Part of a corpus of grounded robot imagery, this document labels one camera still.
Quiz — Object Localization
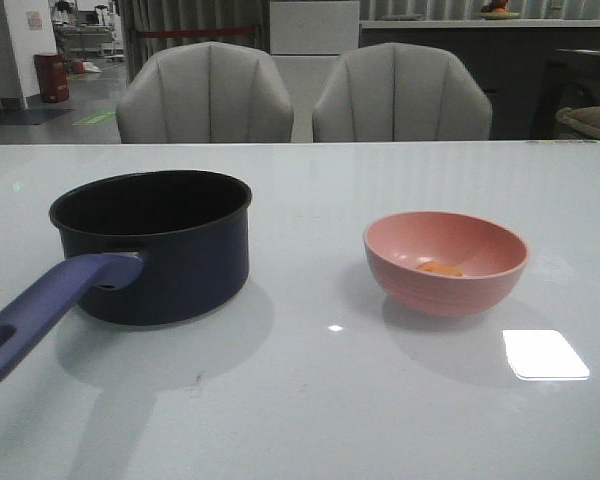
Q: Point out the red barrier belt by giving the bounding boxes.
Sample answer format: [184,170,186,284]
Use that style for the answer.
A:
[136,26,259,39]

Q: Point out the grey pleated curtain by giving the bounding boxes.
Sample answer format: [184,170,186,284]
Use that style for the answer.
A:
[116,0,270,81]

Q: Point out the right beige upholstered chair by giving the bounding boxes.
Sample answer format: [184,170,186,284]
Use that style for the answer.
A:
[312,43,492,143]

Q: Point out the dark kitchen counter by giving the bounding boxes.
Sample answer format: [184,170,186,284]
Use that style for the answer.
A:
[359,19,600,140]

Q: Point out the pink plastic bowl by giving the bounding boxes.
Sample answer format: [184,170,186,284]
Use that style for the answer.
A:
[363,211,529,317]

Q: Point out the red trash bin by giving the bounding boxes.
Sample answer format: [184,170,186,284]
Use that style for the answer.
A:
[34,53,70,103]

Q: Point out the fruit bowl on counter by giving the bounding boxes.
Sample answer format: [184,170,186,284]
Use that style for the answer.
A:
[478,0,520,20]

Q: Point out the left beige upholstered chair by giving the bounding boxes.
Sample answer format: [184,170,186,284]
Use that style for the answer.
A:
[116,42,294,144]

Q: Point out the beige upholstered chair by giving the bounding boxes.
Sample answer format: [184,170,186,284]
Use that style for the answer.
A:
[116,42,294,144]
[312,43,492,143]

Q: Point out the dark blue saucepan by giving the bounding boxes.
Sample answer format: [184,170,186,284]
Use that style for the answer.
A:
[0,170,252,382]

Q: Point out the black side table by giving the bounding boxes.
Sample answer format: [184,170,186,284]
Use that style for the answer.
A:
[530,49,600,139]

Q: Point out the orange ham pieces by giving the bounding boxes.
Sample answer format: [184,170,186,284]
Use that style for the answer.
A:
[417,260,463,277]

